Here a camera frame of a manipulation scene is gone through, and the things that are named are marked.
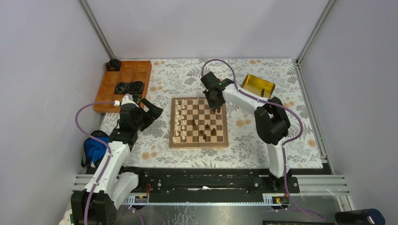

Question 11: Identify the gold metal tin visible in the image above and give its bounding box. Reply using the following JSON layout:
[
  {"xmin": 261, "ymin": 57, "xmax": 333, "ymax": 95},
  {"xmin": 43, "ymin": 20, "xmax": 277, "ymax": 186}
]
[{"xmin": 241, "ymin": 74, "xmax": 276, "ymax": 98}]

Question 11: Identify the blue cloth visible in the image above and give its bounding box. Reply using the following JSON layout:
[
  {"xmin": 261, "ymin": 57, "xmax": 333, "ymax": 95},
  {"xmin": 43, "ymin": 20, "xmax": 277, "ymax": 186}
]
[{"xmin": 81, "ymin": 137, "xmax": 107, "ymax": 168}]

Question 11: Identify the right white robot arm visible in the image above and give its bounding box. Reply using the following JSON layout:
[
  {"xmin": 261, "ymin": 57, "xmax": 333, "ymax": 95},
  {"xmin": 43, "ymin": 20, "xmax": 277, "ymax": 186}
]
[{"xmin": 200, "ymin": 72, "xmax": 291, "ymax": 193}]

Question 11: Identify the black cable bundle in tray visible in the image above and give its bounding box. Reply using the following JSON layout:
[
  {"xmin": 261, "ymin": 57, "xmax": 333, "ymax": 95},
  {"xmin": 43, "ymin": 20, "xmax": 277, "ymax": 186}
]
[{"xmin": 114, "ymin": 81, "xmax": 145, "ymax": 95}]

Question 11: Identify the black item tray corner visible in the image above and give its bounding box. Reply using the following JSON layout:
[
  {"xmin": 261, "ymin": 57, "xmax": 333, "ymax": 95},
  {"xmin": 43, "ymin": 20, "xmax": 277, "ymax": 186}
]
[{"xmin": 105, "ymin": 59, "xmax": 122, "ymax": 72}]

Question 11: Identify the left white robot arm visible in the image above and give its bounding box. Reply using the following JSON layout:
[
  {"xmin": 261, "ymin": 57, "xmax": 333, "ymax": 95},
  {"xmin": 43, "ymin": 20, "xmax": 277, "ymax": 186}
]
[{"xmin": 70, "ymin": 94, "xmax": 163, "ymax": 225}]

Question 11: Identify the orange compartment tray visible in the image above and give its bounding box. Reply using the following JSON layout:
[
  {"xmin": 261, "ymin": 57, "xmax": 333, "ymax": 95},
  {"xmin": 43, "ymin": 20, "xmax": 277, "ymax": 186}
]
[{"xmin": 93, "ymin": 60, "xmax": 152, "ymax": 113}]

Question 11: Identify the dark cylinder bottle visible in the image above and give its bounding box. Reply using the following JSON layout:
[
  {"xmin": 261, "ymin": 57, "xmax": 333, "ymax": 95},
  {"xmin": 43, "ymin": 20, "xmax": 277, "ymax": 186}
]
[{"xmin": 335, "ymin": 209, "xmax": 386, "ymax": 225}]

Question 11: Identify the floral table cloth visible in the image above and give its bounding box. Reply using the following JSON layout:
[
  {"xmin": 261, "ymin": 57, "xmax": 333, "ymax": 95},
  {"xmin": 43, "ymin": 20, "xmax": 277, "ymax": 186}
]
[{"xmin": 124, "ymin": 59, "xmax": 322, "ymax": 168}]

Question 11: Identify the wooden chess board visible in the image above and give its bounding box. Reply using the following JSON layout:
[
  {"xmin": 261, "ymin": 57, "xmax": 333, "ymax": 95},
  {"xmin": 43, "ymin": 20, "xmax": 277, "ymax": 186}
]
[{"xmin": 169, "ymin": 97, "xmax": 229, "ymax": 149}]

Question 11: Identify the black mounting rail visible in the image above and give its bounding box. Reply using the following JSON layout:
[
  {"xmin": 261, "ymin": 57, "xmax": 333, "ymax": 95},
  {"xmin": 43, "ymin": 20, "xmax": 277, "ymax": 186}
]
[{"xmin": 120, "ymin": 167, "xmax": 300, "ymax": 203}]

